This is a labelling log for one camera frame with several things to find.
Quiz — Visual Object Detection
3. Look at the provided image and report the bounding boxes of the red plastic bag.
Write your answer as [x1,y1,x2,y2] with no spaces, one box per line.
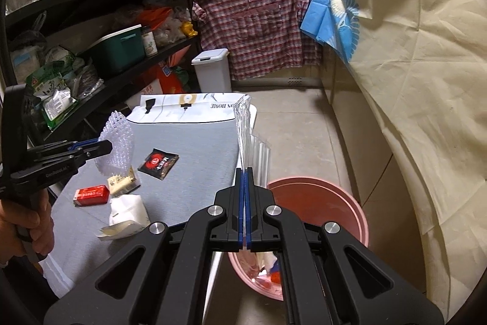
[269,270,282,284]

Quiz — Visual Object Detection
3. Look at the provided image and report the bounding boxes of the clear plastic wrapper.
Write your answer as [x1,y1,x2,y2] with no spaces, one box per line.
[233,95,271,188]

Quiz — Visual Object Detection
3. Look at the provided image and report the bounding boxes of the beige tissue pack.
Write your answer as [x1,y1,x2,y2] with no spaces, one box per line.
[107,167,140,197]

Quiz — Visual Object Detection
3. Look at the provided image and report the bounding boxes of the black crab snack packet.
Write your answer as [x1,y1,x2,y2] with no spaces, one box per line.
[138,148,179,180]

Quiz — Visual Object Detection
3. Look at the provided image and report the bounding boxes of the white foam net sleeve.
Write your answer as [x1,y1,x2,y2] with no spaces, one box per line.
[95,111,135,176]

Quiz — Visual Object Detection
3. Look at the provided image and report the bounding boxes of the white paper box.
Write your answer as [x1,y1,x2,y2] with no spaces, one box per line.
[97,194,150,241]

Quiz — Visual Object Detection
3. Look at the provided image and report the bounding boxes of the white small trash bin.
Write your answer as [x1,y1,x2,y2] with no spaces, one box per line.
[191,49,232,93]

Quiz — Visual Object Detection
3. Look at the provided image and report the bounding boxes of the person's left hand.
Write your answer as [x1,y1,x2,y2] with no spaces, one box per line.
[1,189,54,265]

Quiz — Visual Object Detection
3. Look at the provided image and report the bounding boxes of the pink plastic bucket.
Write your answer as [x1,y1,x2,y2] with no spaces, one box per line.
[228,176,369,301]

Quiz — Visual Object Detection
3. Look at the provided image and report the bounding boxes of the red cigarette box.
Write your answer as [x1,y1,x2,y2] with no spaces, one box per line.
[73,185,110,206]

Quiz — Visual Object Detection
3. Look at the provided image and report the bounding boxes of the green food packet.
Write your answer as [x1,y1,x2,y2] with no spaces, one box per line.
[26,60,77,130]

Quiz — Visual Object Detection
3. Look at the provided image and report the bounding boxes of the grey table mat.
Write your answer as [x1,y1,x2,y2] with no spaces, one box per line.
[40,92,258,299]

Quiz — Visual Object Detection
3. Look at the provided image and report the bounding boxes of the green storage box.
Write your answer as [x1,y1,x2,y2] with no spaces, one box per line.
[87,24,145,70]

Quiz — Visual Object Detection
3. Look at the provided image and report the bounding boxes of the black shelf rack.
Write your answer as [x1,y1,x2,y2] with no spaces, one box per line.
[1,0,199,145]

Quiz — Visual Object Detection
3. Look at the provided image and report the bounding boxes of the white label jar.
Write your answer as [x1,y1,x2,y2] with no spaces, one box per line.
[142,30,158,57]

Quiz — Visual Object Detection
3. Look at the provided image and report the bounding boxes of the yellow toy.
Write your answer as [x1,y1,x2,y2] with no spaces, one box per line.
[180,21,198,38]

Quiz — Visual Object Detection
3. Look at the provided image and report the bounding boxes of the red plaid shirt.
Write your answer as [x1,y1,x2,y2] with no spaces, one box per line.
[192,0,323,81]

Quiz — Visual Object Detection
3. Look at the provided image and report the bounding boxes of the blue patterned cloth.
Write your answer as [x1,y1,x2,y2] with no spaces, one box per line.
[300,0,360,63]

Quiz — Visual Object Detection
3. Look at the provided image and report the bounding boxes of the cream cloth sheet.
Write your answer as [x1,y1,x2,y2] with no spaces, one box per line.
[348,0,486,319]

